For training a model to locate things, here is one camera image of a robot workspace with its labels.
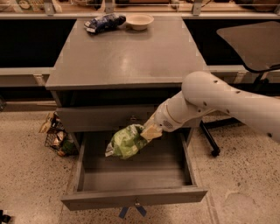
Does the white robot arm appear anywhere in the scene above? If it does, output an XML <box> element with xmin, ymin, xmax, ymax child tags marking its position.
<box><xmin>141</xmin><ymin>71</ymin><xmax>280</xmax><ymax>142</ymax></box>

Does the long wooden counter shelf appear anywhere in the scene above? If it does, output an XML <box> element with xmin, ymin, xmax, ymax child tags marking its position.
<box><xmin>0</xmin><ymin>0</ymin><xmax>280</xmax><ymax>18</ymax></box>

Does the blue chip bag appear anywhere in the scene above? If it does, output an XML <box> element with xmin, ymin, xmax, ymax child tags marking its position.
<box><xmin>84</xmin><ymin>13</ymin><xmax>126</xmax><ymax>34</ymax></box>

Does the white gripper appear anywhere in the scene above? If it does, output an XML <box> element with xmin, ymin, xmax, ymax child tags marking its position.
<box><xmin>141</xmin><ymin>101</ymin><xmax>184</xmax><ymax>141</ymax></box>

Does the wire basket of snacks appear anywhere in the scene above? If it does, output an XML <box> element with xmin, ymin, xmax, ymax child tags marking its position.
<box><xmin>39</xmin><ymin>112</ymin><xmax>79</xmax><ymax>157</ymax></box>

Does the open grey middle drawer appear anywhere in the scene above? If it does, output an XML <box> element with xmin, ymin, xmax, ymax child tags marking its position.
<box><xmin>61</xmin><ymin>130</ymin><xmax>207</xmax><ymax>211</ymax></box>

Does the closed grey top drawer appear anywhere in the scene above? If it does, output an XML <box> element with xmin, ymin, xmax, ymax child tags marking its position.
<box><xmin>57</xmin><ymin>101</ymin><xmax>207</xmax><ymax>133</ymax></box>

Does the white shallow bowl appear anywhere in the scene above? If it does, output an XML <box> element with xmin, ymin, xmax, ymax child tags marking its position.
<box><xmin>126</xmin><ymin>14</ymin><xmax>154</xmax><ymax>31</ymax></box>

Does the grey wooden drawer cabinet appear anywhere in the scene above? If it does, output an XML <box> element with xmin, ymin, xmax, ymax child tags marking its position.
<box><xmin>45</xmin><ymin>17</ymin><xmax>207</xmax><ymax>146</ymax></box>

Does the green jalapeno chip bag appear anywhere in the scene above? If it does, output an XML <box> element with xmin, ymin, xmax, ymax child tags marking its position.
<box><xmin>105</xmin><ymin>124</ymin><xmax>148</xmax><ymax>159</ymax></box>

